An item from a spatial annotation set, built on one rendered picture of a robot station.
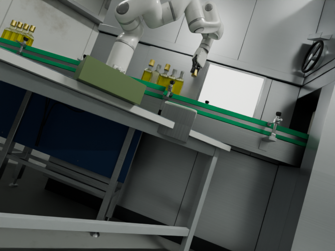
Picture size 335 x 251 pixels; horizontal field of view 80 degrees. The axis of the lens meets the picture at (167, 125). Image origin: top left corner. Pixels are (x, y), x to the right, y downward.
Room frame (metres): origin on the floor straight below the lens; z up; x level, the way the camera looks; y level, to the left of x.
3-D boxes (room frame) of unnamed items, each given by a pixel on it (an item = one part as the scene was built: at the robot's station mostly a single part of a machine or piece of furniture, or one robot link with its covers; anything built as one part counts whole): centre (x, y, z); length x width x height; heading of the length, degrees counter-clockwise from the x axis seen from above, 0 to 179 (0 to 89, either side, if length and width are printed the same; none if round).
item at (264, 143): (1.13, -0.58, 0.90); 0.17 x 0.05 x 0.23; 172
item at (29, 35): (1.51, 1.23, 1.02); 0.06 x 0.06 x 0.28; 82
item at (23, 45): (1.32, 1.11, 0.94); 0.07 x 0.04 x 0.13; 172
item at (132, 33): (0.90, 0.31, 1.07); 0.13 x 0.10 x 0.16; 166
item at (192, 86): (1.46, -0.12, 1.15); 0.90 x 0.03 x 0.34; 82
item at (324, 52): (1.25, -0.77, 1.49); 0.21 x 0.05 x 0.21; 172
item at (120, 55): (0.89, 0.30, 0.92); 0.16 x 0.13 x 0.15; 37
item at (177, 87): (1.34, 0.02, 0.99); 0.06 x 0.06 x 0.21; 82
